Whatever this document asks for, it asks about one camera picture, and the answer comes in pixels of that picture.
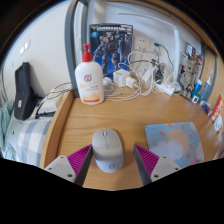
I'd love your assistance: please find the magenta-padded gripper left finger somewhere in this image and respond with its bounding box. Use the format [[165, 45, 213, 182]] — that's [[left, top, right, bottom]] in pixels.
[[43, 143, 94, 187]]

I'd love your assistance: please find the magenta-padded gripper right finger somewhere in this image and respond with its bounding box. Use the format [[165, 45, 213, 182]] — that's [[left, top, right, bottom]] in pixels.
[[133, 143, 183, 186]]

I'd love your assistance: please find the grey computer mouse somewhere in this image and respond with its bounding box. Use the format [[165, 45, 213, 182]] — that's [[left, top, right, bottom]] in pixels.
[[91, 128, 125, 174]]

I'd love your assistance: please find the blue cloud-print mouse pad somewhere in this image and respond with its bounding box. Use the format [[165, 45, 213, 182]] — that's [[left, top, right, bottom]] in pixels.
[[144, 121, 205, 169]]

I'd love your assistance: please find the white power strip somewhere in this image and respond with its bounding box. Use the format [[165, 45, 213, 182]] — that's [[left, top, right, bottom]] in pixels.
[[155, 83, 176, 97]]

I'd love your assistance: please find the teal blanket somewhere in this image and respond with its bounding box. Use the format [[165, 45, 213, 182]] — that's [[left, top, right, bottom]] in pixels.
[[0, 99, 16, 160]]

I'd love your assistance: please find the blue snack packet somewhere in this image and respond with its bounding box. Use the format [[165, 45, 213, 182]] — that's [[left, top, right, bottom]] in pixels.
[[199, 100, 212, 116]]

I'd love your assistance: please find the white pump bottle red cap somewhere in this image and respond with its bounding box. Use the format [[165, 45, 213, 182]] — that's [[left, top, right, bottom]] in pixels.
[[74, 43, 105, 106]]

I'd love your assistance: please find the black bag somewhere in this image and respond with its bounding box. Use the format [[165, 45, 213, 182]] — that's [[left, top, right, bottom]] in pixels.
[[13, 61, 39, 121]]

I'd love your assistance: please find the white charger block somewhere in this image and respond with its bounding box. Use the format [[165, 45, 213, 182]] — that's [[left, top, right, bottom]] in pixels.
[[113, 68, 130, 88]]

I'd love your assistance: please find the tan robot figure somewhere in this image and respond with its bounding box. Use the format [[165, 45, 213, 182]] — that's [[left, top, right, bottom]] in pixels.
[[179, 58, 203, 98]]

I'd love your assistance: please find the blue robot model kit box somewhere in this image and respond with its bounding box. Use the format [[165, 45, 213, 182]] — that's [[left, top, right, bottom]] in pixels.
[[88, 23, 134, 79]]

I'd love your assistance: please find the white cable bundle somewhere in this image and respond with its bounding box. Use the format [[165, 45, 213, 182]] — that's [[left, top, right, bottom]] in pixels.
[[103, 49, 161, 102]]

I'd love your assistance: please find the green-plugged cable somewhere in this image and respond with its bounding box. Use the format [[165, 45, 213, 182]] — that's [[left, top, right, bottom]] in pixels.
[[153, 42, 175, 69]]

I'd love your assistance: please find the white wall socket plate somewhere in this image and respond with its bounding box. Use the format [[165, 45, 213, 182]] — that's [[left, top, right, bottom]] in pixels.
[[133, 35, 151, 53], [149, 39, 162, 57]]

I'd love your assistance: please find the grey metal desk frame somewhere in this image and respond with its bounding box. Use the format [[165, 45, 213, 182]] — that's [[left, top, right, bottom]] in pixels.
[[64, 0, 89, 98]]

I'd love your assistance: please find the white wall switch plate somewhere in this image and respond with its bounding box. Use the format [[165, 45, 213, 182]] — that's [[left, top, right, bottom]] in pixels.
[[19, 39, 32, 56]]

